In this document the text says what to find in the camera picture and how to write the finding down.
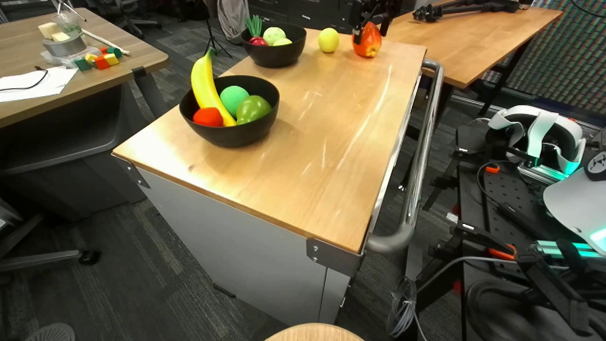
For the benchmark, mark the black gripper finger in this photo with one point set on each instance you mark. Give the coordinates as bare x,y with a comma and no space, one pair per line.
357,25
385,25

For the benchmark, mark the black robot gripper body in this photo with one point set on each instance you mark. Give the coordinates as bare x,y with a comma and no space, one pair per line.
368,8

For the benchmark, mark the red orange toy pepper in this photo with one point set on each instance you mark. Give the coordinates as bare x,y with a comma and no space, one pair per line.
368,40

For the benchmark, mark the yellow toy lemon ball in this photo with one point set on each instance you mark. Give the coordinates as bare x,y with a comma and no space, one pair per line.
328,40

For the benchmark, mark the light green dimpled toy ball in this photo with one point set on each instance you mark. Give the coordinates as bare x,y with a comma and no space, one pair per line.
275,37

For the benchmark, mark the red toy radish with leaves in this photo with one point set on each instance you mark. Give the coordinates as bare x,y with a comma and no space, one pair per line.
256,31

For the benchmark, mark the green smooth toy ball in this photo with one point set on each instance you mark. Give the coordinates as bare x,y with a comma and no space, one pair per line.
234,97

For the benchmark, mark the yellow toy banana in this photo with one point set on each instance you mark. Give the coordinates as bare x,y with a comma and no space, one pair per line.
203,88

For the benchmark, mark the green toy avocado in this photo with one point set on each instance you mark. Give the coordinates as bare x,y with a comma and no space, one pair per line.
253,108

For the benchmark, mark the colourful toy blocks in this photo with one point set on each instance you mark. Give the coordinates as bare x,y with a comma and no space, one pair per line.
101,61

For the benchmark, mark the black bowl near pepper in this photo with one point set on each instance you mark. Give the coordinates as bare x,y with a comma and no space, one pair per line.
277,55

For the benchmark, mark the black bowl near avocado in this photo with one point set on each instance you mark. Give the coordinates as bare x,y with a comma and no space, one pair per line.
237,135

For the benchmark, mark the white VR headset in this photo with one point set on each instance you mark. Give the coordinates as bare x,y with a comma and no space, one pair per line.
544,144

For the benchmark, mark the large wooden office table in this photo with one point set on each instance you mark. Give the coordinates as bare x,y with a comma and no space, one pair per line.
21,52

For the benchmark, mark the clear plastic container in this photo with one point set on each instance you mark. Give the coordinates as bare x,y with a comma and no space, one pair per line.
63,35

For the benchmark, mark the round wooden stool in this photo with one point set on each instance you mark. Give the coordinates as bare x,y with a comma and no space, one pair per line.
315,332

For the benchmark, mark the white papers on table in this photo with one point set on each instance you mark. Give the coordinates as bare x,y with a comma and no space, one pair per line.
35,84

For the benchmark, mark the metal cart handle bar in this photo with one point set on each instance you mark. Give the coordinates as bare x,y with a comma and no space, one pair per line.
406,228

